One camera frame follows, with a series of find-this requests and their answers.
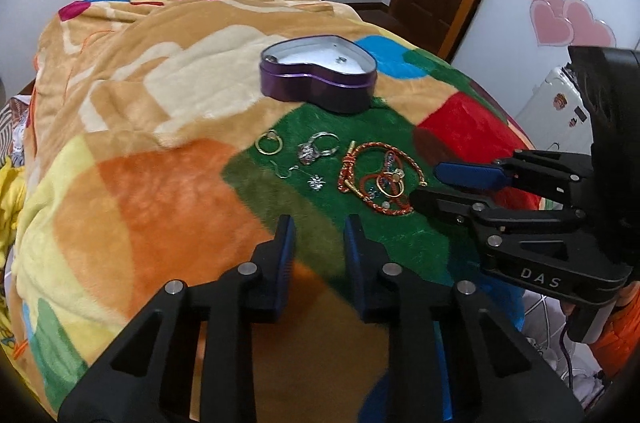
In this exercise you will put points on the white suitcase with stickers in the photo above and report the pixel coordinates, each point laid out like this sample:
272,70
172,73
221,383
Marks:
555,103

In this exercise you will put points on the yellow cloth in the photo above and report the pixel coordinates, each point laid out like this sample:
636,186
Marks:
9,223

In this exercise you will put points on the gold hoop earring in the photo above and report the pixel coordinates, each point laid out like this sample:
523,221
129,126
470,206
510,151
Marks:
260,147

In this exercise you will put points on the purple heart-shaped tin box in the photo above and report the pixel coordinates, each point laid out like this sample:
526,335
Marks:
320,85

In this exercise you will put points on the colourful patchwork blanket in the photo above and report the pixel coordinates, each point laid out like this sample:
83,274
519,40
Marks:
150,183

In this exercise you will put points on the pink heart wall sticker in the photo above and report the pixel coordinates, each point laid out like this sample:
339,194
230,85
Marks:
550,20

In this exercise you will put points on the grey patterned cloth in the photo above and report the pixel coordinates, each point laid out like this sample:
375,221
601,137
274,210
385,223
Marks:
12,128

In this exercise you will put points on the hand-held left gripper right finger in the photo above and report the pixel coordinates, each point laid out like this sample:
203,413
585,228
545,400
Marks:
353,253

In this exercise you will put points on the person's right forearm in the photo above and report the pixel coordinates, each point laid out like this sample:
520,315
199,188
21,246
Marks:
620,333

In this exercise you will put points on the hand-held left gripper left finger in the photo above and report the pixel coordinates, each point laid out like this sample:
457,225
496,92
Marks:
286,253

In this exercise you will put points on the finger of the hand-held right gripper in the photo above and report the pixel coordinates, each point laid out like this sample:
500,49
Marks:
445,201
470,175

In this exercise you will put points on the silver flower hook earring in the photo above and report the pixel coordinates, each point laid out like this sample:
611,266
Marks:
316,183

